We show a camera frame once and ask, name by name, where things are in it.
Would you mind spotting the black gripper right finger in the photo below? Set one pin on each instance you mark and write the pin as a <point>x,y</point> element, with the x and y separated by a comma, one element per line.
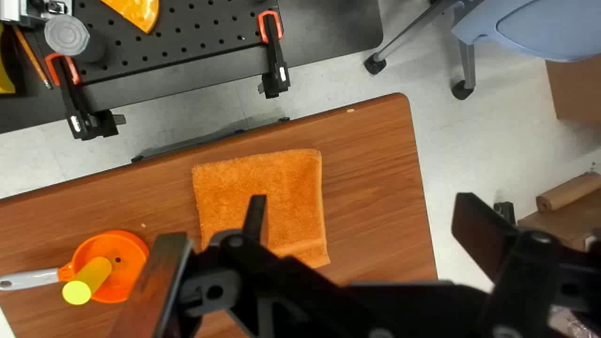
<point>484,234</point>

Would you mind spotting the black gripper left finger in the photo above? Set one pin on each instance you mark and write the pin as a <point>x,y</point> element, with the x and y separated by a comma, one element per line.
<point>151,311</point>

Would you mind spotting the yellow cylindrical block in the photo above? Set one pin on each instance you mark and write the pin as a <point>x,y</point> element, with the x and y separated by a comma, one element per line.
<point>82,285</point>

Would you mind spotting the blue office chair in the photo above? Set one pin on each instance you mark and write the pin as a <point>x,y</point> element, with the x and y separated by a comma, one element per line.
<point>559,31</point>

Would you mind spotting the orange black bar clamp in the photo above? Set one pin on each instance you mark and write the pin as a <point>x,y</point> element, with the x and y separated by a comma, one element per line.
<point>277,78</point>
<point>84,123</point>

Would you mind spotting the black perforated breadboard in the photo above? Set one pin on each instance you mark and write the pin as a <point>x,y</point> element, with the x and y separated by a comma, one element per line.
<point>185,31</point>

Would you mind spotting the grey plastic cylinder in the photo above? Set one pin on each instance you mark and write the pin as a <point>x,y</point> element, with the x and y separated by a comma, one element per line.
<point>69,37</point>

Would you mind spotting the orange wedge piece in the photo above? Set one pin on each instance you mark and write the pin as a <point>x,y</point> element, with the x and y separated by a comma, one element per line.
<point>142,14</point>

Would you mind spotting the orange pot with grey handle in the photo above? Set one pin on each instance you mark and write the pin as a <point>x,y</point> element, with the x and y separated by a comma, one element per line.
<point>123,249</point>

